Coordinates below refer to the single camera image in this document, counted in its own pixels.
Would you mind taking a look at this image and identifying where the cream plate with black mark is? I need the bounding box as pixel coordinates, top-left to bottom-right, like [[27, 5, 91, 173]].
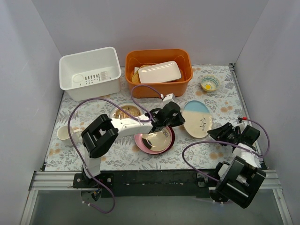
[[142, 130, 172, 151]]

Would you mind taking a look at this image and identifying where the blue and cream plate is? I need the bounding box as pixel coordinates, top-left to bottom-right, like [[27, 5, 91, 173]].
[[182, 100, 212, 139]]

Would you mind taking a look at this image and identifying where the pink plate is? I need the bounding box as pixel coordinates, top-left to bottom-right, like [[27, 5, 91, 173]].
[[134, 127, 171, 155]]

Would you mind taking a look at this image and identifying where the brown glossy small plate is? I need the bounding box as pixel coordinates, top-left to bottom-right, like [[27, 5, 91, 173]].
[[115, 105, 141, 119]]

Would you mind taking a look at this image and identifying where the dark red rimmed plate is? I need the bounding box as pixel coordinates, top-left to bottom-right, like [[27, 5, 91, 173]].
[[167, 126, 175, 150]]

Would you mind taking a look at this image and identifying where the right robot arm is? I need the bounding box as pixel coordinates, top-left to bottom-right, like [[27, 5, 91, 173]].
[[208, 123, 266, 208]]

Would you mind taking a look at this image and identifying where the tan round plate in bin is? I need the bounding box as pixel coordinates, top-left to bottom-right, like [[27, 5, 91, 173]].
[[131, 65, 150, 84]]

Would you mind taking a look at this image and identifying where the orange plastic bin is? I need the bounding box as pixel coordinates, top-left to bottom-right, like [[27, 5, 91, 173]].
[[125, 49, 193, 98]]

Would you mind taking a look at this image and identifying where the white plastic bin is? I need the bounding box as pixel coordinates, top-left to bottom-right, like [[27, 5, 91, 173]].
[[59, 47, 121, 101]]

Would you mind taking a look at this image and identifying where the floral table mat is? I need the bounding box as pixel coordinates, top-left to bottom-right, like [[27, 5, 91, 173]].
[[45, 65, 246, 172]]

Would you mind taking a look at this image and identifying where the white rectangular tray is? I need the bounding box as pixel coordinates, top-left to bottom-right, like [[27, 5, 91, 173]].
[[137, 61, 181, 84]]

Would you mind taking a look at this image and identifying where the patterned small bowl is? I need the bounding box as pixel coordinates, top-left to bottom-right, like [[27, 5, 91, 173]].
[[200, 75, 220, 92]]

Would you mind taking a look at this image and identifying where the white ceramic mug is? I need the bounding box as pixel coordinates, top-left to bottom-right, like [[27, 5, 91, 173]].
[[57, 126, 82, 146]]

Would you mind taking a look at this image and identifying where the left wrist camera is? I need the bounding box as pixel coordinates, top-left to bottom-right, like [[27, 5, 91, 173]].
[[162, 93, 175, 105]]

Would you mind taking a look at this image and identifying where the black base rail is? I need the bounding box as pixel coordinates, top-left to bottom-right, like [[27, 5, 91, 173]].
[[72, 169, 225, 198]]

